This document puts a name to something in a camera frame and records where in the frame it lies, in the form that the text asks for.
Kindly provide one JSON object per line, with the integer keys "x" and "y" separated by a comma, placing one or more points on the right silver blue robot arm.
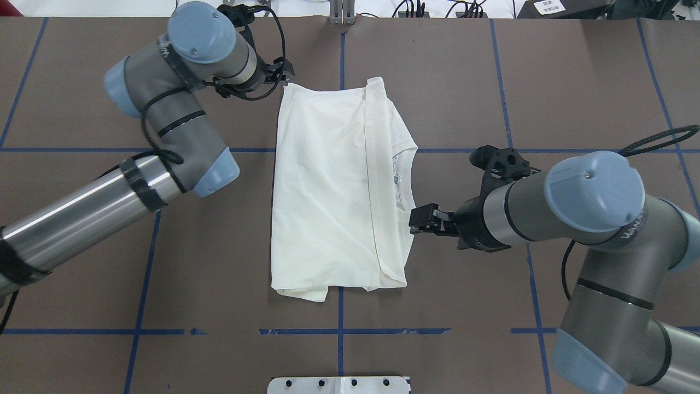
{"x": 608, "y": 338}

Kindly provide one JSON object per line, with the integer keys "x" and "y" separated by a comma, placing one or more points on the cream cat print t-shirt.
{"x": 342, "y": 192}

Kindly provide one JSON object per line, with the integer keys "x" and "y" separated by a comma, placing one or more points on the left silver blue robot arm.
{"x": 107, "y": 128}

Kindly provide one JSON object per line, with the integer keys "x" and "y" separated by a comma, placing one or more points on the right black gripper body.
{"x": 468, "y": 218}

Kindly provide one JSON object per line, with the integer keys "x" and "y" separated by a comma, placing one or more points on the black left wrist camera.
{"x": 257, "y": 54}

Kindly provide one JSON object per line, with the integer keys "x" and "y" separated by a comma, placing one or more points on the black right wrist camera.
{"x": 500, "y": 167}

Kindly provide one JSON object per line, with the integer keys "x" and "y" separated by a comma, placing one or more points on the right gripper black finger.
{"x": 427, "y": 219}

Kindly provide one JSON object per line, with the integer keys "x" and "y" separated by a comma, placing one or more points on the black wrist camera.
{"x": 257, "y": 54}
{"x": 500, "y": 167}

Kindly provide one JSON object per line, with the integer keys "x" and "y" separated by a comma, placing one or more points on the aluminium frame post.
{"x": 342, "y": 12}

